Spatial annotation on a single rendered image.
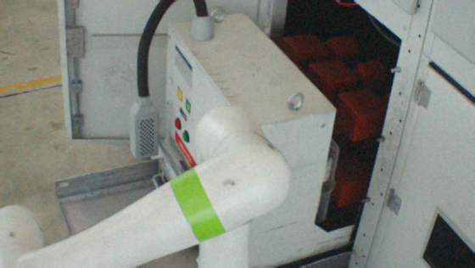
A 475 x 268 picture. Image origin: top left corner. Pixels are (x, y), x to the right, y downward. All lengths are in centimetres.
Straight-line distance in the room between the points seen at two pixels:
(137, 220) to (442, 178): 67
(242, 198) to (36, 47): 365
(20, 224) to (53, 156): 245
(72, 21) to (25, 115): 193
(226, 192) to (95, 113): 127
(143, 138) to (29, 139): 189
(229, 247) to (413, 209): 46
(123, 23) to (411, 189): 102
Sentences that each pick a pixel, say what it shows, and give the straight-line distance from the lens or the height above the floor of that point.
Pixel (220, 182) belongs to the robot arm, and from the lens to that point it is 108.
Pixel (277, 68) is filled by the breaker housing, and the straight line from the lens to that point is 170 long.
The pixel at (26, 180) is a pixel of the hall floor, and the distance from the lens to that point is 354.
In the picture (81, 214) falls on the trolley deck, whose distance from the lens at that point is 207.
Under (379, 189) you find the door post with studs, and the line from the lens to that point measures 173.
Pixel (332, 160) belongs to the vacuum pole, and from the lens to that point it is 178.
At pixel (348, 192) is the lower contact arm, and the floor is 107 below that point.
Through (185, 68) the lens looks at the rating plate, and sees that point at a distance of 179.
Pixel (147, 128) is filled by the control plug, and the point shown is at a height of 111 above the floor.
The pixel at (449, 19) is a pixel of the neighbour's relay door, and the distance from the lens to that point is 137.
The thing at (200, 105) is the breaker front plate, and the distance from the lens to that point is 173.
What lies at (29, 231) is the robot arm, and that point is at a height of 141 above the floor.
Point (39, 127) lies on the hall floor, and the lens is 388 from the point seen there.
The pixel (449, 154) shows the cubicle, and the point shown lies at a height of 144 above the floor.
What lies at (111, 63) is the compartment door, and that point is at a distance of 219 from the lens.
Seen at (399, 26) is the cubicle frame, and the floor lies 159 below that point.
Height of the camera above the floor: 226
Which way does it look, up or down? 36 degrees down
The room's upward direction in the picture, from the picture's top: 5 degrees clockwise
